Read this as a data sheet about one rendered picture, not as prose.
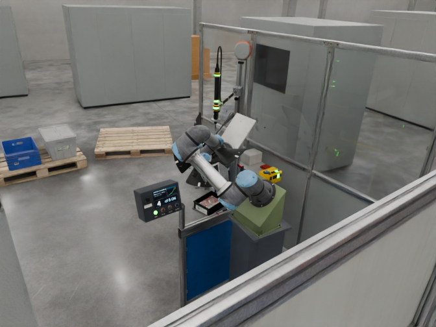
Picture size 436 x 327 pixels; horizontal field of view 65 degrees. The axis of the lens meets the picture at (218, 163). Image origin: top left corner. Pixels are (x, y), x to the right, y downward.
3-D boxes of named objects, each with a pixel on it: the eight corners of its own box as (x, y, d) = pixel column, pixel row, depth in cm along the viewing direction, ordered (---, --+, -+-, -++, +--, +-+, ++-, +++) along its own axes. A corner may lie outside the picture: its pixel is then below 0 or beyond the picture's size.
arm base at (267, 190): (277, 192, 208) (270, 185, 201) (259, 209, 209) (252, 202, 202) (264, 178, 218) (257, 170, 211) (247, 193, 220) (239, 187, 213)
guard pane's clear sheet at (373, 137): (202, 115, 413) (203, 26, 369) (407, 215, 233) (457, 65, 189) (201, 116, 413) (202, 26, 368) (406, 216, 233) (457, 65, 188)
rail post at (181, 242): (184, 311, 276) (183, 234, 242) (187, 314, 274) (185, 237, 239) (180, 314, 274) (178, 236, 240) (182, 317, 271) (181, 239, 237)
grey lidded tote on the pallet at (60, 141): (69, 142, 540) (66, 123, 526) (80, 156, 497) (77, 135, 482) (41, 148, 519) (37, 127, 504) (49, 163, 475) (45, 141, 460)
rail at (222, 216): (270, 198, 289) (271, 191, 285) (273, 201, 286) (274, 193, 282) (178, 236, 240) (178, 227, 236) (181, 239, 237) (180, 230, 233)
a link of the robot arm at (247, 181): (267, 185, 202) (256, 175, 193) (250, 200, 203) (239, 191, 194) (256, 174, 211) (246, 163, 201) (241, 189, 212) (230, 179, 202)
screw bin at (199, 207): (211, 197, 282) (211, 190, 279) (226, 205, 273) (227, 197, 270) (193, 208, 267) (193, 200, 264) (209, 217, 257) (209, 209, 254)
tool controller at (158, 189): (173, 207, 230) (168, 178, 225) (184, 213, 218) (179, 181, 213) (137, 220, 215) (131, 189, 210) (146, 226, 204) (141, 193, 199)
